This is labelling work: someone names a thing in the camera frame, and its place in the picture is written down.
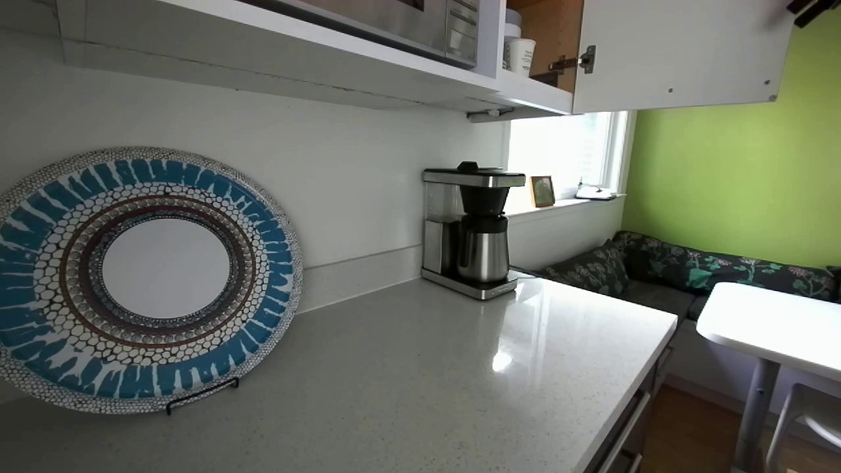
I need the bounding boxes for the black wire plate stand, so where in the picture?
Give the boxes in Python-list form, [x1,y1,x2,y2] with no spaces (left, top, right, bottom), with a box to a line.
[163,374,245,417]

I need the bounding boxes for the white windowsill object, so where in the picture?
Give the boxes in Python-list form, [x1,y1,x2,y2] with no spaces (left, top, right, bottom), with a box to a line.
[573,182,620,206]

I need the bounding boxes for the white table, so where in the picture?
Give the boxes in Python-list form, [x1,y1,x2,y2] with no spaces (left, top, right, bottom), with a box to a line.
[694,281,841,473]

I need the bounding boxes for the metal under-cabinet bar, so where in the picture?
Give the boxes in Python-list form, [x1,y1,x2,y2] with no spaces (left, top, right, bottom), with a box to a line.
[465,103,530,124]

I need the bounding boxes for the floral bench cushion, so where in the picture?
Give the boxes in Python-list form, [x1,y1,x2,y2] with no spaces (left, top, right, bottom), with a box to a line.
[611,230,841,308]

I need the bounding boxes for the stacked white containers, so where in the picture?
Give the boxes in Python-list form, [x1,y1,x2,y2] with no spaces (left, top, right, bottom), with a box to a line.
[502,19,526,73]

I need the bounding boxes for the stainless steel microwave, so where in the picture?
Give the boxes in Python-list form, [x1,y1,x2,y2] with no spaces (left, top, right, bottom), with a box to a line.
[246,0,484,72]

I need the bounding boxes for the dark floral pillow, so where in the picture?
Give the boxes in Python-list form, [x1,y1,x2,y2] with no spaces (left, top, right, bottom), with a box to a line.
[541,241,636,299]

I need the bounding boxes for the metal door hinge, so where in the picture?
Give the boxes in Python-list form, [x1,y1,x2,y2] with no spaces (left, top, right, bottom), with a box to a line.
[552,42,598,89]

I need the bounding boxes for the dark base cabinet with drawers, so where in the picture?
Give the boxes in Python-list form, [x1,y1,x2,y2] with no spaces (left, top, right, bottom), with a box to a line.
[576,340,679,473]

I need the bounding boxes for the white framed window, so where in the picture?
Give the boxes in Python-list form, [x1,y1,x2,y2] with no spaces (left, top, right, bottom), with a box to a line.
[505,109,636,218]

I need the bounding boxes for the small wooden picture frame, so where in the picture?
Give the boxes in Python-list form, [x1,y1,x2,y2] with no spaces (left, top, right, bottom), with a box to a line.
[528,173,559,210]

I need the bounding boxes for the white wall cabinet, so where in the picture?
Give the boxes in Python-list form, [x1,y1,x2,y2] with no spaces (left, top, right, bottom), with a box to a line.
[55,0,587,121]

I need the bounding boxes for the steel and black coffee maker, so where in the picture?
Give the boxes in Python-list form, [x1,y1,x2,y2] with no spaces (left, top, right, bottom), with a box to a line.
[418,161,528,304]

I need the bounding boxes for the blue patterned decorative plate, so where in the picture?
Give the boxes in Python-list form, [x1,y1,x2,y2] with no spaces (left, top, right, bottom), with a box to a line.
[0,146,306,416]

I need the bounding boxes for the white cabinet door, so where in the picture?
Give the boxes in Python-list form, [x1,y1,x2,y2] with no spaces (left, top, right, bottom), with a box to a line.
[570,0,798,115]

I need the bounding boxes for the white paper cup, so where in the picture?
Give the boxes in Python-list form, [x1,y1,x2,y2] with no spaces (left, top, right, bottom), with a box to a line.
[507,38,539,80]

